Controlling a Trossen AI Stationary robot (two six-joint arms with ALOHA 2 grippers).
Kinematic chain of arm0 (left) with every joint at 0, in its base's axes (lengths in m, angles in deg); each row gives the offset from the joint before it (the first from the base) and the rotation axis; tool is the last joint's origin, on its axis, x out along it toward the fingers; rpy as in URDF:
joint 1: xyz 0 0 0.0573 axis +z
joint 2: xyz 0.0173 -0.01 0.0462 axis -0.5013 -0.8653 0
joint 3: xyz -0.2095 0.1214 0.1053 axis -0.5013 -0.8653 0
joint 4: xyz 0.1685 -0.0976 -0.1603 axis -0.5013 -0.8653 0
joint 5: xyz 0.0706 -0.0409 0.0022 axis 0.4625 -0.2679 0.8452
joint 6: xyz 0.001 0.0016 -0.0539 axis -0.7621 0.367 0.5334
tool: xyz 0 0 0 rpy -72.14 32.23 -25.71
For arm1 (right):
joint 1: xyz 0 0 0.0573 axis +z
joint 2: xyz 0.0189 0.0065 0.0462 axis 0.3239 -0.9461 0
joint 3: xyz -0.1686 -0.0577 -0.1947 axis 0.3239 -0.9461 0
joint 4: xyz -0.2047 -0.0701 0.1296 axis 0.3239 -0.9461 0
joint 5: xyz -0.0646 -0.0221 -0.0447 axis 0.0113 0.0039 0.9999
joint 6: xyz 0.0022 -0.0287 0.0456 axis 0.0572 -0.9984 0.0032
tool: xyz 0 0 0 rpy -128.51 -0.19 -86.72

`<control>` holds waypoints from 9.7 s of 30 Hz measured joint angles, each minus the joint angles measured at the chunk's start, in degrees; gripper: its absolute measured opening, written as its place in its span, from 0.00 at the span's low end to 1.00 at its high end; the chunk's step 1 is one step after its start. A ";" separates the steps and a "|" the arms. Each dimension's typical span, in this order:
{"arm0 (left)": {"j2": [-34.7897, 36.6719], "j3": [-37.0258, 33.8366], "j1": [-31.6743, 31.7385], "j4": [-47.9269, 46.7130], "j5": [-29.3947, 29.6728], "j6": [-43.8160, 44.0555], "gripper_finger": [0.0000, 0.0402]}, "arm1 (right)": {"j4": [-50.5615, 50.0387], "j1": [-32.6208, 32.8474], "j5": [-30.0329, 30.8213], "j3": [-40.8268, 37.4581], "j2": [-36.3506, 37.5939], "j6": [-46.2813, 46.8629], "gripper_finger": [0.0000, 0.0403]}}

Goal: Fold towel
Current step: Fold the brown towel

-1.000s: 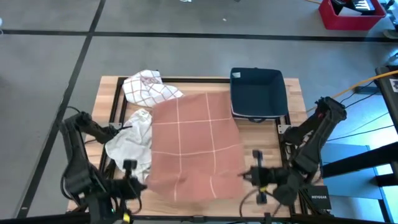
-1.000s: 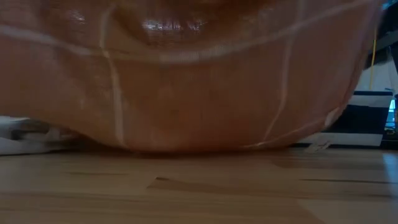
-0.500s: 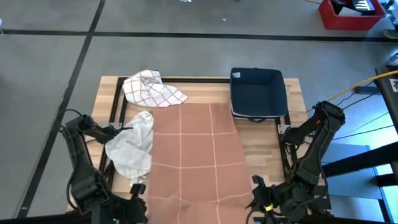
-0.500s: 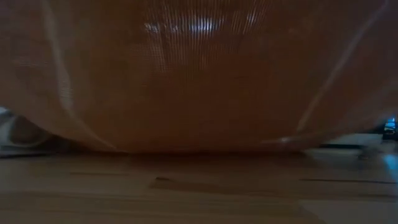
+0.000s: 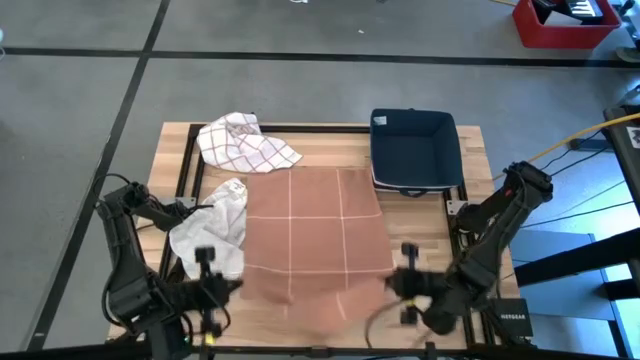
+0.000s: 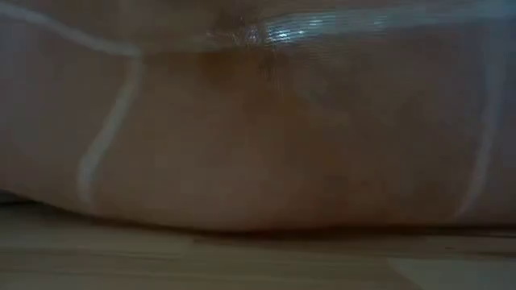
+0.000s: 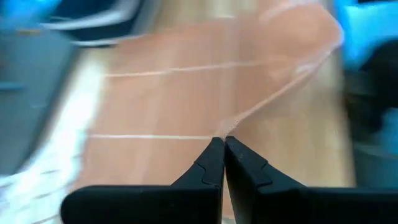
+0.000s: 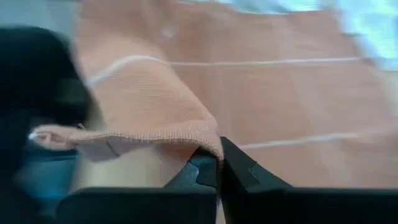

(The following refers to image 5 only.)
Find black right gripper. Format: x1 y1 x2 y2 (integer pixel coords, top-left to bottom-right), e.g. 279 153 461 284
383 269 442 304

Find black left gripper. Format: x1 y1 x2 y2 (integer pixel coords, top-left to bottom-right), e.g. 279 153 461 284
183 277 245 317

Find white towel beige stripes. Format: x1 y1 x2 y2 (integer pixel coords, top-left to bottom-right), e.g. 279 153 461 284
168 177 250 281

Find white towel red checks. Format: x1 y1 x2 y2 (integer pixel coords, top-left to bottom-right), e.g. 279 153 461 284
196 111 304 175

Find blue furniture panel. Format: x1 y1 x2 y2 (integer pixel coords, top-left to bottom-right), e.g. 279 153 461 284
509 228 640 360

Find black beam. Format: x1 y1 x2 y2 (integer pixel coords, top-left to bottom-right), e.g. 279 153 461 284
513 227 640 287

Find grey power strip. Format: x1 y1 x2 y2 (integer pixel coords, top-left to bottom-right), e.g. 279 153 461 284
569 137 610 152

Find black desk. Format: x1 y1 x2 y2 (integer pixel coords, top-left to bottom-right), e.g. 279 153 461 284
602 103 640 201

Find red plastic crate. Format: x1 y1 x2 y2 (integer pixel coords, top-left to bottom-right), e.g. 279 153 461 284
511 0 623 50

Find person's shoe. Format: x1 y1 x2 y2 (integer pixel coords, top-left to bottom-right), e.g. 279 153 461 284
615 43 640 63

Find black device white keys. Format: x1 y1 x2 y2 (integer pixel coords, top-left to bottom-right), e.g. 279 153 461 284
531 0 620 26

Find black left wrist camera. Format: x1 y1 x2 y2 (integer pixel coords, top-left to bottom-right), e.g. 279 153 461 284
193 245 217 265

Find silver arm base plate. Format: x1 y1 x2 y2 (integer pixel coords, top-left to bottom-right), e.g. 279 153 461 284
446 199 472 217

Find black Netgear network switch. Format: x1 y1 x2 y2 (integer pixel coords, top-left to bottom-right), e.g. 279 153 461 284
488 297 535 339

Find black aluminium table frame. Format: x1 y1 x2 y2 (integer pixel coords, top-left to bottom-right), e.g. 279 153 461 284
104 122 539 360

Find black floor cable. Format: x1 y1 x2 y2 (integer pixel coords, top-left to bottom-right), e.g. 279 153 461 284
519 199 635 230
542 128 609 174

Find yellow cable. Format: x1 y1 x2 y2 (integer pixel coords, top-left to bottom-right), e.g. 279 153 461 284
492 112 640 182

